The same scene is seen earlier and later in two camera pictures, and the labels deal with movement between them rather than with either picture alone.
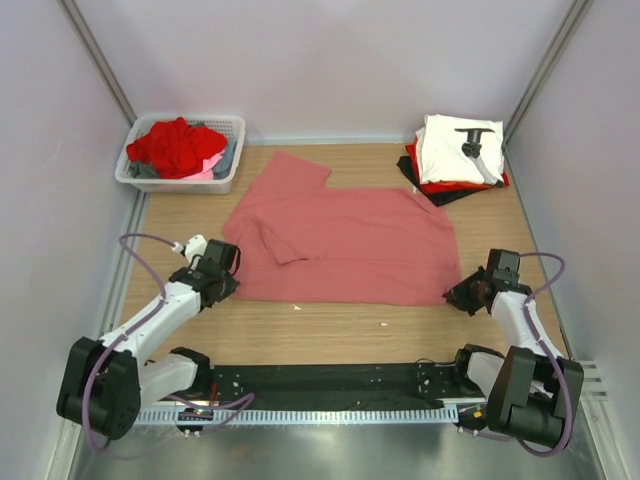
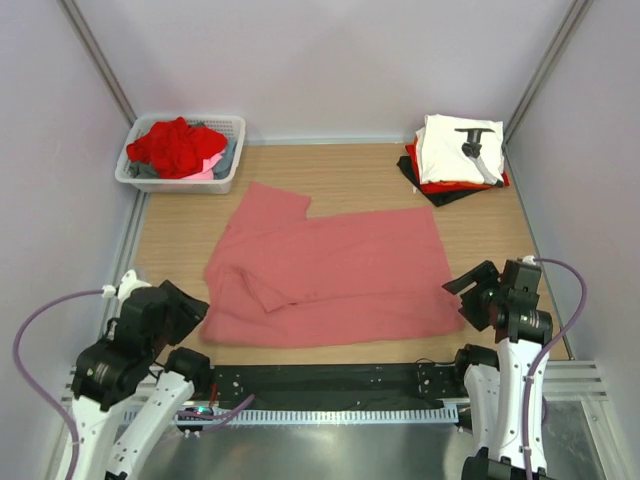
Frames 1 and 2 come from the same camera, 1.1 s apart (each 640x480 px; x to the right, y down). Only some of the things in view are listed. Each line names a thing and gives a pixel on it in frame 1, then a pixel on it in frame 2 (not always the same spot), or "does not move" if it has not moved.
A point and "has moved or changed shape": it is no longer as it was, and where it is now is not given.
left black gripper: [229, 287] -> [190, 310]
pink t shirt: [300, 241] has moved or changed shape
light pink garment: [206, 173] does not move
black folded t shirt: [405, 163] does not move
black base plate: [376, 382] does not move
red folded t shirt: [430, 186] does not move
